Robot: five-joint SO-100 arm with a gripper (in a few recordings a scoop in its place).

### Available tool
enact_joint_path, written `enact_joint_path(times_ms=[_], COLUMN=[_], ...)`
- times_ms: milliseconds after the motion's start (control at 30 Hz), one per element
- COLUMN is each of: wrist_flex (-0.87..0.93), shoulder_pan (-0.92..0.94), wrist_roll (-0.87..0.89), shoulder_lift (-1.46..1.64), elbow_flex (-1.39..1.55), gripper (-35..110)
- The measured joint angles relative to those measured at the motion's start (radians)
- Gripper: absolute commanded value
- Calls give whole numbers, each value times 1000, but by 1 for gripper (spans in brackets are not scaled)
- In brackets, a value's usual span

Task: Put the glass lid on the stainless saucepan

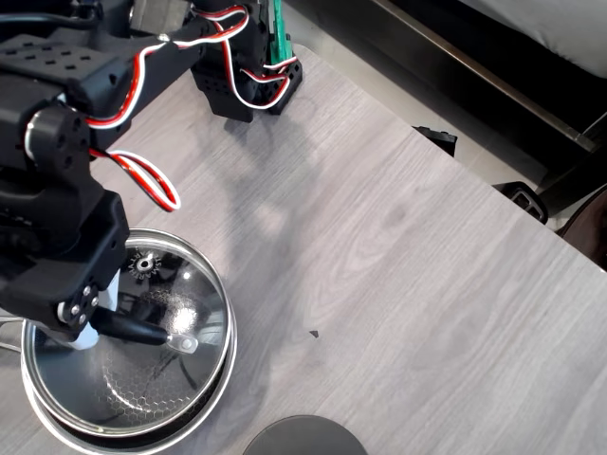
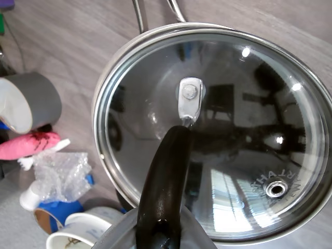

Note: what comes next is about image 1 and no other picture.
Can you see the black perforated arm base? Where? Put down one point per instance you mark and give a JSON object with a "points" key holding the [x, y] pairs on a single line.
{"points": [[223, 99]]}

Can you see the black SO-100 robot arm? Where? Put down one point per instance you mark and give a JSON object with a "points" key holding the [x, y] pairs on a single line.
{"points": [[57, 71]]}

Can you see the black metal pot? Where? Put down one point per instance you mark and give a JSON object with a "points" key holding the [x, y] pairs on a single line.
{"points": [[223, 379]]}

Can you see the small black chip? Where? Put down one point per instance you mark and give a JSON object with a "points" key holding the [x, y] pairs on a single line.
{"points": [[314, 334]]}

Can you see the dark grey round disc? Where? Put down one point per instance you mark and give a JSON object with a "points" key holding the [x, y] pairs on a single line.
{"points": [[306, 438]]}

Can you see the green circuit board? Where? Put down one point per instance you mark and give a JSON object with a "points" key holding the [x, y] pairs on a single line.
{"points": [[280, 33]]}

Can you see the black table clamp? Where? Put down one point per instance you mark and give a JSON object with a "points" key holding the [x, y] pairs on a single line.
{"points": [[524, 199], [436, 140]]}

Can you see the dark brown round object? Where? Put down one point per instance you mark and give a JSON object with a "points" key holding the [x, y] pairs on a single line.
{"points": [[588, 227]]}

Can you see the white cushion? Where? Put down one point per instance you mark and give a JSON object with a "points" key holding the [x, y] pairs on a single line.
{"points": [[559, 28]]}

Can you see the dark bench frame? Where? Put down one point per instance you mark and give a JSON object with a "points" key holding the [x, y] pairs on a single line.
{"points": [[474, 66]]}

